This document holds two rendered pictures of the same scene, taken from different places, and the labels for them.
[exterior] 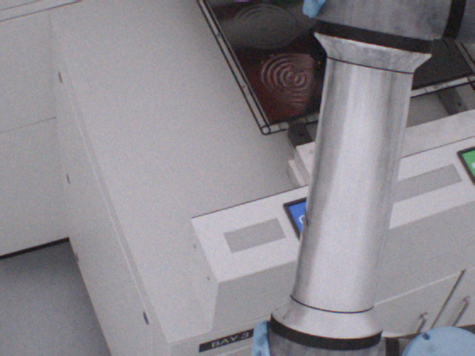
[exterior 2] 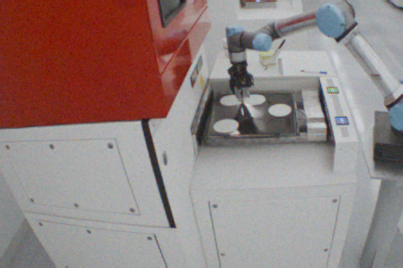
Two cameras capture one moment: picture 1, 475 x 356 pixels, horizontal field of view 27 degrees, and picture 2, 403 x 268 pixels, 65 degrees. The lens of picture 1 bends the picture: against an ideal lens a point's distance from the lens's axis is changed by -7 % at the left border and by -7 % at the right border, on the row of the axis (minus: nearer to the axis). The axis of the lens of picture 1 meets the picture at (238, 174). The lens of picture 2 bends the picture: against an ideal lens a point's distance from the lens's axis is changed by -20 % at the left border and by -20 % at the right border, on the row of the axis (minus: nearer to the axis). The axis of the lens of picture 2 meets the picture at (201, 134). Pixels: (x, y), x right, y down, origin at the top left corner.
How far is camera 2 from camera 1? 1.18 m
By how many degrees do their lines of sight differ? 41
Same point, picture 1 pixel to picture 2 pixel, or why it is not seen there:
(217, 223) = (338, 138)
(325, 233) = (385, 71)
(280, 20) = (252, 121)
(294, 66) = (274, 122)
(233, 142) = (287, 154)
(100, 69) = (234, 180)
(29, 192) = not seen: outside the picture
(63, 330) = not seen: outside the picture
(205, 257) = (349, 142)
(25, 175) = not seen: outside the picture
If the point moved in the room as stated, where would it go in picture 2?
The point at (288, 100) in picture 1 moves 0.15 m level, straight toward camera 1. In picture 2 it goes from (288, 127) to (320, 137)
